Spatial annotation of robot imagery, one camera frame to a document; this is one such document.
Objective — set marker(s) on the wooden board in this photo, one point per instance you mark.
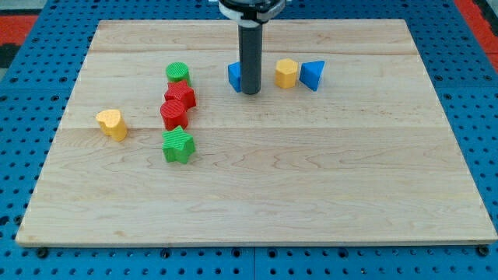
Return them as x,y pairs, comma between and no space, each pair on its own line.
369,159

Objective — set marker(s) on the yellow hexagon block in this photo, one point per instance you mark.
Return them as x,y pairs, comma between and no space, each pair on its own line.
285,73

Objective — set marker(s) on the blue cube block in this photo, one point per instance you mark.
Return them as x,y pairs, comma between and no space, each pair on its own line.
234,76

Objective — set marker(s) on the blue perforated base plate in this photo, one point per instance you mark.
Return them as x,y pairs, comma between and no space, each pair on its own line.
36,88

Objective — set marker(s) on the blue triangle block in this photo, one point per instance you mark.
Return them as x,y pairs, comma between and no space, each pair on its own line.
310,74

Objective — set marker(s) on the green cylinder block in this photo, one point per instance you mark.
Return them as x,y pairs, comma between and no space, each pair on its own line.
178,71

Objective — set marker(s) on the green star block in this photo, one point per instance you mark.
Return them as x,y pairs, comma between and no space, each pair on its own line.
177,145

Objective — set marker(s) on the red cylinder block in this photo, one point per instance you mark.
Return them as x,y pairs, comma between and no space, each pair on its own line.
174,114

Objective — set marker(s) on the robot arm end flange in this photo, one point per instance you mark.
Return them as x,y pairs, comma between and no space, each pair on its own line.
251,13

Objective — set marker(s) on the yellow heart block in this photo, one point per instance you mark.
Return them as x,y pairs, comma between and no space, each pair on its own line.
112,124

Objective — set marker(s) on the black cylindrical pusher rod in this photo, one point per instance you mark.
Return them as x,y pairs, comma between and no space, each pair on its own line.
250,52

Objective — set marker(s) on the red star block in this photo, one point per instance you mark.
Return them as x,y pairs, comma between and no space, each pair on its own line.
181,91

